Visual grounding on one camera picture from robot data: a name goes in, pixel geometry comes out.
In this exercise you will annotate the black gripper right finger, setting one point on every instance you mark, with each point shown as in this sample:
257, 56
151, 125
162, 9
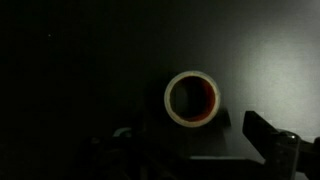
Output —
286, 153

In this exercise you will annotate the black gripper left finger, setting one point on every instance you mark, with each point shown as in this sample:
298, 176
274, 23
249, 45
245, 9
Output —
126, 156

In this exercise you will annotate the seal tape roll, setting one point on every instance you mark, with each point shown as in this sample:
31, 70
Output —
173, 110

